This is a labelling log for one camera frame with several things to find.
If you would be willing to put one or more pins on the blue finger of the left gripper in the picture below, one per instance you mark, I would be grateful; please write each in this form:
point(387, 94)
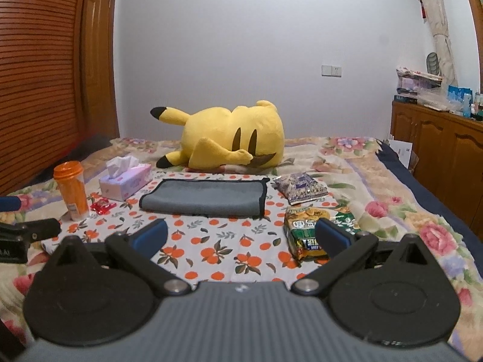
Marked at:
point(10, 203)

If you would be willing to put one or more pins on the cream curtain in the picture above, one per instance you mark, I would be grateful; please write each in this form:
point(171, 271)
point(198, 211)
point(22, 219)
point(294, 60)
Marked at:
point(436, 16)

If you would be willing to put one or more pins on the orange patterned white cloth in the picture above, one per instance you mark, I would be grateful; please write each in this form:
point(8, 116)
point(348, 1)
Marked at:
point(200, 248)

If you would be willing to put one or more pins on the orange lidded bottle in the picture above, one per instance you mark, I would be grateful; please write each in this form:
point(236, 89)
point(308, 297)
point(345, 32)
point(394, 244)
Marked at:
point(69, 177)

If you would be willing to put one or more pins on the wooden room door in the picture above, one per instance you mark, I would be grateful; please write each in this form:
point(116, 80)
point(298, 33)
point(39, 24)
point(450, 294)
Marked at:
point(97, 67)

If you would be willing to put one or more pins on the floral bed blanket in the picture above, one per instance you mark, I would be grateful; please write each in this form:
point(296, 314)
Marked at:
point(368, 178)

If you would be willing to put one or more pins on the wooden side cabinet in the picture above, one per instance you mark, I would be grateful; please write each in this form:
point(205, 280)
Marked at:
point(449, 150)

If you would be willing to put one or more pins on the purple snack bag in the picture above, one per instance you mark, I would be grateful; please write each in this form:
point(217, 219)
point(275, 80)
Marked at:
point(299, 188)

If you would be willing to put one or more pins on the blue bottles on cabinet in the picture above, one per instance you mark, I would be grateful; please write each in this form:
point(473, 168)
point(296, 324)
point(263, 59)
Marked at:
point(464, 102)

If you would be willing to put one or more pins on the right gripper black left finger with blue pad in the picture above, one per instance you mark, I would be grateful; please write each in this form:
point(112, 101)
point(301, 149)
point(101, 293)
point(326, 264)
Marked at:
point(133, 253)

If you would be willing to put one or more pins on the white paper by cabinet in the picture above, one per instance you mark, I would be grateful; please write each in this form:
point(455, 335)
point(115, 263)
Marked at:
point(403, 149)

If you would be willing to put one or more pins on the red candy wrapper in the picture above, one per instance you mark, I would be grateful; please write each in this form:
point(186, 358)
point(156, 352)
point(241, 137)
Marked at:
point(102, 206)

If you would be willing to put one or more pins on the grey towel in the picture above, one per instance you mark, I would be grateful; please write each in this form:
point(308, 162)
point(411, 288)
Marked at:
point(209, 198)

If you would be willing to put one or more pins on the pink tissue box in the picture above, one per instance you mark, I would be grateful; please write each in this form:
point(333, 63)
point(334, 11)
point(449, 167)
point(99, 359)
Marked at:
point(126, 176)

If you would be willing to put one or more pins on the green yellow snack bag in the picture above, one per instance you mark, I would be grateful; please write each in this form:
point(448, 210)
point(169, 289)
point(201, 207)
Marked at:
point(299, 228)

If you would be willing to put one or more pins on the wooden louvered wardrobe door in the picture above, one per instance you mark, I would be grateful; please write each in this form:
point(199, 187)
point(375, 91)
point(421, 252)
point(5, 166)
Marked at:
point(41, 109)

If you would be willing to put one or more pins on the white wall switch plate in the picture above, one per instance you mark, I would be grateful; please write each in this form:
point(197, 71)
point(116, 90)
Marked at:
point(331, 71)

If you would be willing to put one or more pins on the stack of papers and books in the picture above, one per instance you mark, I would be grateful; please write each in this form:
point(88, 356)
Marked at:
point(419, 88)

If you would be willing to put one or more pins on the yellow Pikachu plush toy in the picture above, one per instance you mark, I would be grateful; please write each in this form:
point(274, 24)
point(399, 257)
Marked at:
point(214, 137)

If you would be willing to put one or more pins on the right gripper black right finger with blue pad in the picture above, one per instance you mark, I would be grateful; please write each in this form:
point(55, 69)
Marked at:
point(347, 252)

